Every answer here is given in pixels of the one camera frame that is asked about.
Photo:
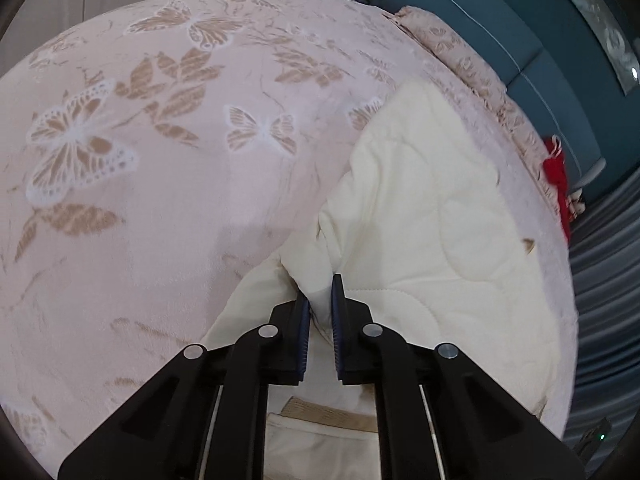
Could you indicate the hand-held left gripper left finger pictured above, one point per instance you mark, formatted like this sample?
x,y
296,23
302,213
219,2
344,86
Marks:
x,y
302,332

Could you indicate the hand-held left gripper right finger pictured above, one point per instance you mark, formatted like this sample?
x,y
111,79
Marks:
x,y
337,330

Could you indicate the cream quilted jacket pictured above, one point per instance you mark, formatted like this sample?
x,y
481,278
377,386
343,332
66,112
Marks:
x,y
425,210

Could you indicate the pink butterfly blanket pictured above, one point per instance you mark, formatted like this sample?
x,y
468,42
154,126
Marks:
x,y
150,210

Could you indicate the small plush toy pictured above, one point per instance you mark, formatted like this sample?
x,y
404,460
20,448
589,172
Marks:
x,y
576,206

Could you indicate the red cloth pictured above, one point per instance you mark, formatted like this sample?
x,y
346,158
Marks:
x,y
555,170

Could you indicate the grey curtain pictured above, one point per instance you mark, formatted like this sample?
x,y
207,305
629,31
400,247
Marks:
x,y
610,285

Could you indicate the dark device with green light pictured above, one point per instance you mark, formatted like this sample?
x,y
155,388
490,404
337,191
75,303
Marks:
x,y
595,440

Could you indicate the pink patterned pillow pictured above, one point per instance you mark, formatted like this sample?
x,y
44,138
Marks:
x,y
475,70

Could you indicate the blue padded headboard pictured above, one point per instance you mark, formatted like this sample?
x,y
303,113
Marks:
x,y
475,0

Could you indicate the silver patterned wall panel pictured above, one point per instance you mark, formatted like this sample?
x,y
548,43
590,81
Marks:
x,y
605,35

